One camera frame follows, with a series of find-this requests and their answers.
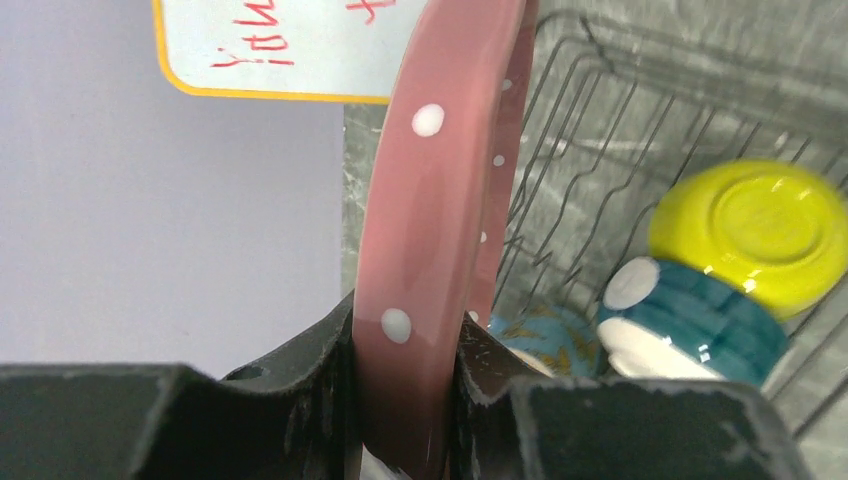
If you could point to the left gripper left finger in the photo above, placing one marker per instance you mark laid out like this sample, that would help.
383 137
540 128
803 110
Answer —
286 415

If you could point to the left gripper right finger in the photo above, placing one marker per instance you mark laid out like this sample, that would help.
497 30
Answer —
514 423

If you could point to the teal white dotted bowl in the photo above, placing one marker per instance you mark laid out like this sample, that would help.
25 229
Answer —
660 319

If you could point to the pink polka dot plate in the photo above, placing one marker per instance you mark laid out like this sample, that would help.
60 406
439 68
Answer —
435 220

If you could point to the blue butterfly mug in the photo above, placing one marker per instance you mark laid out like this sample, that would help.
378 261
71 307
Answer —
552 340

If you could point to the yellow-green bowl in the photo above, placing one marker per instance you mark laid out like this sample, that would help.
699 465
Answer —
774 231

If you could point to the grey wire dish rack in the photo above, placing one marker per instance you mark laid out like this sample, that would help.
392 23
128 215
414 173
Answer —
617 115

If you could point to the whiteboard with yellow frame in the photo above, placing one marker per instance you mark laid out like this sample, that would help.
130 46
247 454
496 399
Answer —
319 51

